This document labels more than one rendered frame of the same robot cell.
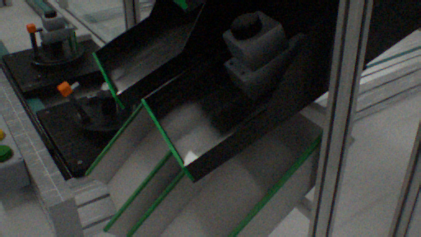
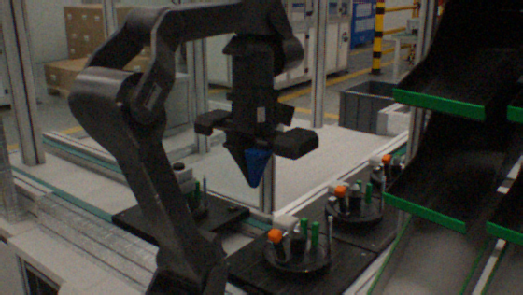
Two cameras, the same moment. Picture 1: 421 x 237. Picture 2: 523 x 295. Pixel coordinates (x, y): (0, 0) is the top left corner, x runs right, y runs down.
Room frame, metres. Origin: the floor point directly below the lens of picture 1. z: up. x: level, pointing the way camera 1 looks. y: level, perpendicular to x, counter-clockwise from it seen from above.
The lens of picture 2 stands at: (0.02, 0.54, 1.52)
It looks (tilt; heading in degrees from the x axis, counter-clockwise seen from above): 20 degrees down; 341
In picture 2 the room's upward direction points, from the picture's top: straight up
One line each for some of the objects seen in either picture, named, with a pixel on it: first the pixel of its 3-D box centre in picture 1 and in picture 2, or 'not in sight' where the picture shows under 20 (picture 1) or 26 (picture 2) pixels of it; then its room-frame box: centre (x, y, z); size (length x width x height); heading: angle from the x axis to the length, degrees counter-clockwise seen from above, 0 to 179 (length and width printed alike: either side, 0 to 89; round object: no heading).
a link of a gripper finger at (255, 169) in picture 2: not in sight; (263, 168); (0.62, 0.33, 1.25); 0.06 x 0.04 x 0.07; 122
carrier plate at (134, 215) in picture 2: (58, 62); (181, 215); (1.07, 0.38, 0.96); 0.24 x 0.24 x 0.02; 33
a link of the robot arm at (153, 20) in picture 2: not in sight; (197, 42); (0.55, 0.43, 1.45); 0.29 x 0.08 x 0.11; 130
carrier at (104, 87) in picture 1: (108, 100); (297, 241); (0.78, 0.20, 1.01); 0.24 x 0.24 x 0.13; 33
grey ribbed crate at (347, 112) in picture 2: not in sight; (398, 109); (2.40, -1.20, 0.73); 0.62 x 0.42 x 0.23; 33
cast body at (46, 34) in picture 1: (56, 25); (182, 176); (1.07, 0.37, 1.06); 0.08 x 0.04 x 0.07; 123
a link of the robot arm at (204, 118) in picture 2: not in sight; (253, 113); (0.63, 0.34, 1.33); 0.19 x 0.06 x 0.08; 32
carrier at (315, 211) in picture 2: not in sight; (355, 199); (0.91, -0.01, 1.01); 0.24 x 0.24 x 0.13; 33
